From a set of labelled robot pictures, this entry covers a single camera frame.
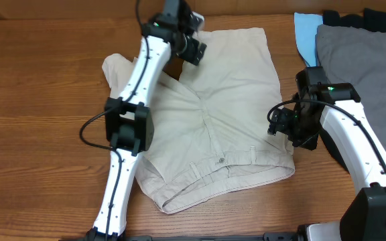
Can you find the beige shorts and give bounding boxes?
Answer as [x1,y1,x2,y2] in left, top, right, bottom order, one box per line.
[101,27,296,215]

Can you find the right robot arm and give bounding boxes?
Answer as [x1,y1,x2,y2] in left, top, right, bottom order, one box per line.
[267,67,386,240]

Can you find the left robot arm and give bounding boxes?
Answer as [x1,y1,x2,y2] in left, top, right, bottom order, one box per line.
[84,0,206,241]

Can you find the grey shorts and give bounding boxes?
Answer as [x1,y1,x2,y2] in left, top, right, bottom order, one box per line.
[315,23,386,175]

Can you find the light blue garment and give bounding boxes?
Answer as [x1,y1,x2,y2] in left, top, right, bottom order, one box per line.
[294,13,323,67]

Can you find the black garment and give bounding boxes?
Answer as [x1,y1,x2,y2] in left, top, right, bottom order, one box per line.
[316,8,386,171]

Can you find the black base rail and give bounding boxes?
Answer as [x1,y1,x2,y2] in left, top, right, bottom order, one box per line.
[124,232,304,241]

